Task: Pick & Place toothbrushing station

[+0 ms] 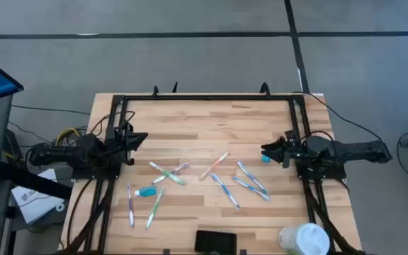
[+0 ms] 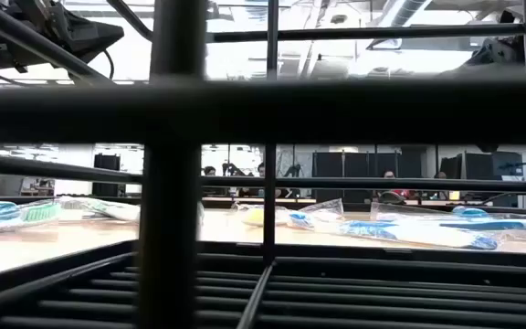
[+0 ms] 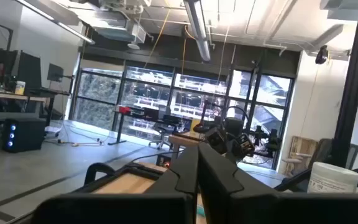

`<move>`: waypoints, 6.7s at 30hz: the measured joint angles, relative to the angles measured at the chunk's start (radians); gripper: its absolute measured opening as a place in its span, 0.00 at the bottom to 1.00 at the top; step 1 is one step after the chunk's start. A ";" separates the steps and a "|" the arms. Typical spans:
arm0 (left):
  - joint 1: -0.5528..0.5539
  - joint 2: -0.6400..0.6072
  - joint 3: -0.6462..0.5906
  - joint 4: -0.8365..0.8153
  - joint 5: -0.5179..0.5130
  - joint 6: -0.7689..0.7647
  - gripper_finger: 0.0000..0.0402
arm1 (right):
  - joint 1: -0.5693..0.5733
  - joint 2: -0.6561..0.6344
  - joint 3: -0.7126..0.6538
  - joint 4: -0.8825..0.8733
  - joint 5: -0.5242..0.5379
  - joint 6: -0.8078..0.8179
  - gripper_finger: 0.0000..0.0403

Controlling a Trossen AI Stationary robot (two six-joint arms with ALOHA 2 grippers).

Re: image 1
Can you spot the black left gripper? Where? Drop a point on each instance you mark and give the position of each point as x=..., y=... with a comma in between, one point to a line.
x=117, y=141

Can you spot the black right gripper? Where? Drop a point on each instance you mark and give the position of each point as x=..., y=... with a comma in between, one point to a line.
x=292, y=148

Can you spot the blue white toothbrush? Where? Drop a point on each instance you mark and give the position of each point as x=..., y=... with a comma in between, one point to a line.
x=250, y=175
x=251, y=188
x=225, y=190

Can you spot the green white toothbrush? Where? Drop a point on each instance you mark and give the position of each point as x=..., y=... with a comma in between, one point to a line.
x=154, y=209
x=168, y=174

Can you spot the purple white toothbrush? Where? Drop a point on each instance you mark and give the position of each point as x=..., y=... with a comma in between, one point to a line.
x=130, y=205
x=181, y=167

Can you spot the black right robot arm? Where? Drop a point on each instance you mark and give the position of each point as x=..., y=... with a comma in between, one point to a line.
x=360, y=150

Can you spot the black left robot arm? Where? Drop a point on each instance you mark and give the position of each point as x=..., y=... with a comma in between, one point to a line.
x=62, y=152

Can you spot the orange white wrapped toothbrush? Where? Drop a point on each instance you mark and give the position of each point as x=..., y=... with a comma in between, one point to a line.
x=214, y=165

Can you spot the white sticker label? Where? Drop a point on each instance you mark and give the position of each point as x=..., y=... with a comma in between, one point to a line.
x=316, y=94

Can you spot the white lidded wipes canister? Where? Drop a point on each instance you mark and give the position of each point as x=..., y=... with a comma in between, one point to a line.
x=306, y=241

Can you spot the white tape roll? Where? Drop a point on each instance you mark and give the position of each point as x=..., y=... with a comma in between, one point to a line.
x=57, y=207

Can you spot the small black table clip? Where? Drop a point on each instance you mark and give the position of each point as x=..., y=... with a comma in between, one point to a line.
x=166, y=252
x=243, y=252

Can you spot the black stand leg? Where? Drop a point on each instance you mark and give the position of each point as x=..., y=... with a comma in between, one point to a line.
x=34, y=180

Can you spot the white printed box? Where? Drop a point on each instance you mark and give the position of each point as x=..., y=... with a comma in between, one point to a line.
x=34, y=205

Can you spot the black frame bracket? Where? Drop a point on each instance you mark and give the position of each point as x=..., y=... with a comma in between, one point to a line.
x=265, y=86
x=175, y=88
x=155, y=92

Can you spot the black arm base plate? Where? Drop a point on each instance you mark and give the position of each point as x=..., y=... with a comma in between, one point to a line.
x=331, y=173
x=83, y=174

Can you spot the black metal table frame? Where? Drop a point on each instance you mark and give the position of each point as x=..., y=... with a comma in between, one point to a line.
x=207, y=97

